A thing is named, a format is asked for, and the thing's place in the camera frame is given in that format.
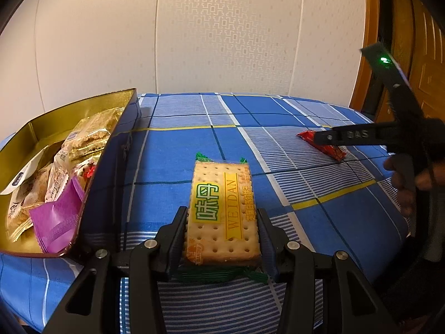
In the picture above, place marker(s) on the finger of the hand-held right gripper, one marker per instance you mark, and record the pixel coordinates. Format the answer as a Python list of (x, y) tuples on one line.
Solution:
[(354, 135)]

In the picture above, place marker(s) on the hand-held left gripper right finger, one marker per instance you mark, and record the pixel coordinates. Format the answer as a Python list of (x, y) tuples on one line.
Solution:
[(267, 243)]

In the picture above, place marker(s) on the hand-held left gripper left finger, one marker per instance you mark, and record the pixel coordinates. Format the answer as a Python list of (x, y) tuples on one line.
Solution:
[(178, 240)]

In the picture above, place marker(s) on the red candy packet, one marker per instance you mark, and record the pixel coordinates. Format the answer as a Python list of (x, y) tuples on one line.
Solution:
[(332, 151)]

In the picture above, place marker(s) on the cracker packet with green ends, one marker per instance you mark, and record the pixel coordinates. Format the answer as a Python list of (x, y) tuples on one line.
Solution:
[(222, 212)]

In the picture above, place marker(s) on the dark box with gold interior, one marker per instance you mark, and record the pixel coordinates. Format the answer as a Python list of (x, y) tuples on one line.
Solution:
[(114, 167)]

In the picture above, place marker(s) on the white pink-flowered snack packet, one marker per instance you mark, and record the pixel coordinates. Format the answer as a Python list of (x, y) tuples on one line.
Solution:
[(83, 170)]

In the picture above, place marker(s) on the purple snack packet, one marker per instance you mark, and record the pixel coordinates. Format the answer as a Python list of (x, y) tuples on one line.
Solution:
[(57, 219)]

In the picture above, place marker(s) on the small white nut packet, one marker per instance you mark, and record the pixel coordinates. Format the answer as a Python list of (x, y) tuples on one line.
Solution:
[(57, 184)]

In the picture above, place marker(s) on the clear rice cake packet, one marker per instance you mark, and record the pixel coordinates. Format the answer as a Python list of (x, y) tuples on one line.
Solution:
[(88, 135)]

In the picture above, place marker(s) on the brown printed pastry packet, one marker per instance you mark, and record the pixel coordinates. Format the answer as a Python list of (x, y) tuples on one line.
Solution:
[(27, 198)]

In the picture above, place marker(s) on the white stick packet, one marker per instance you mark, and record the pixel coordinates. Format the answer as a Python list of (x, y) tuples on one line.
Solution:
[(24, 175)]

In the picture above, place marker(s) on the person's right hand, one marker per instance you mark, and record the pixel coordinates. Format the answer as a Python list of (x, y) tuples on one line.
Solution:
[(405, 195)]

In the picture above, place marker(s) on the blue plaid tablecloth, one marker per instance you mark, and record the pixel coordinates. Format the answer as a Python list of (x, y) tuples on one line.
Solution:
[(313, 222)]

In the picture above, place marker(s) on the wooden door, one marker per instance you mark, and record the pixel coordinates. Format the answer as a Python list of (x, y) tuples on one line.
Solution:
[(427, 76)]

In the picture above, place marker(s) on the wooden door frame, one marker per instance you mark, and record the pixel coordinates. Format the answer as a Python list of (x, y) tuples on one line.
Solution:
[(365, 41)]

